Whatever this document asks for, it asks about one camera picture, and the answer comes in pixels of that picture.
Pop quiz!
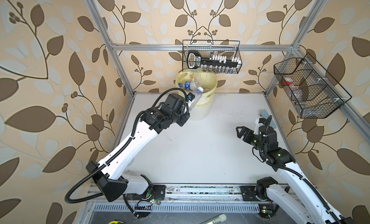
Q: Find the black wire basket right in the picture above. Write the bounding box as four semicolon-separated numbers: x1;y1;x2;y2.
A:
274;53;352;119

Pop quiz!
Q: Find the red capped jar in basket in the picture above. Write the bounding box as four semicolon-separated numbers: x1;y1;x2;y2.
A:
282;77;294;87

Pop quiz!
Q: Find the metal base rail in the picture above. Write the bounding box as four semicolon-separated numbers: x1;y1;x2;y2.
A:
154;184;262;203

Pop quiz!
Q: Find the clear bottle blue label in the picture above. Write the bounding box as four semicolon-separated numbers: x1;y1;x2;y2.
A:
178;81;201;91

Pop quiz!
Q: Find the black wire basket back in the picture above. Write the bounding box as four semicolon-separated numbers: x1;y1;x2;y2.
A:
182;39;242;74

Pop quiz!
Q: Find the yellow bin liner bag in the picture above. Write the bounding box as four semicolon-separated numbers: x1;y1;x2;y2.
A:
174;72;217;93

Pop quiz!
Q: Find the white ribbed trash bin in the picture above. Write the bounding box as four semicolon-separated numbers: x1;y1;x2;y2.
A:
189;91;215;121

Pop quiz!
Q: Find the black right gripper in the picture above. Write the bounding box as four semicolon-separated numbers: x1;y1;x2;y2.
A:
237;126;267;155

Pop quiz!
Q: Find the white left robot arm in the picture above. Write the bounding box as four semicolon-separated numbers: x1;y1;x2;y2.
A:
65;88;195;204

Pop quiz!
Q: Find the black wire basket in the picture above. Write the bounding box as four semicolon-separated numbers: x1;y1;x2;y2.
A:
182;39;242;74
274;53;352;119

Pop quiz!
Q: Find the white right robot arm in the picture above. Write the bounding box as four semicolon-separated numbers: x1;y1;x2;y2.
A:
236;125;355;224

